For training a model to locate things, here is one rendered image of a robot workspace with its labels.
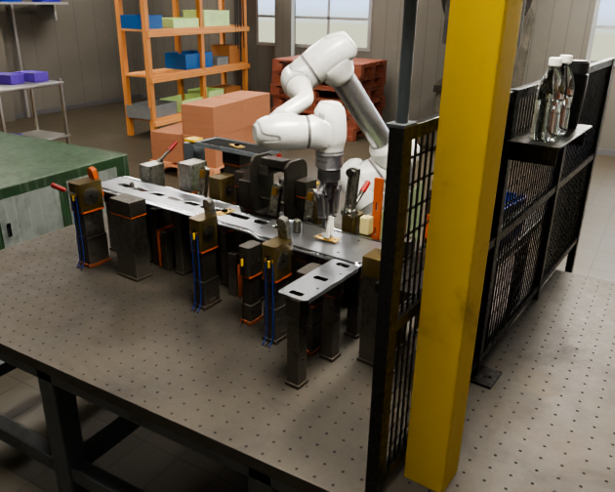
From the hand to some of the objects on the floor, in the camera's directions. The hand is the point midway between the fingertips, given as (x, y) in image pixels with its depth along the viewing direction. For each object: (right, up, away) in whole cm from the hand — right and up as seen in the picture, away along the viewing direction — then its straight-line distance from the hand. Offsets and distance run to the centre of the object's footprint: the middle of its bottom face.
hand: (327, 226), depth 202 cm
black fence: (+61, -101, +33) cm, 122 cm away
